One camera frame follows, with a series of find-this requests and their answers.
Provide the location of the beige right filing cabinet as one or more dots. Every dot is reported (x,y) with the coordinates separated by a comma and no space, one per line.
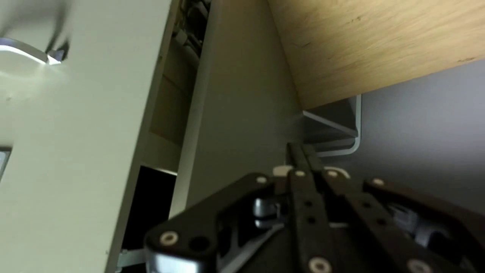
(244,108)

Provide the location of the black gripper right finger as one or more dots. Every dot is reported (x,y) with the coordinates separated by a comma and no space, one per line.
(382,245)

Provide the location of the silver drawer handle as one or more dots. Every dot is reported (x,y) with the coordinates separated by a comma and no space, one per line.
(26,50)

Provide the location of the beige bottom drawer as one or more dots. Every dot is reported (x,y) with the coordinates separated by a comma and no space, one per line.
(79,131)

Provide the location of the grey under-desk cabinet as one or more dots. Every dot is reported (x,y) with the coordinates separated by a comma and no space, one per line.
(426,134)

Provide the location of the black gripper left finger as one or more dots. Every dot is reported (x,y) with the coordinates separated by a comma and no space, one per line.
(309,220)

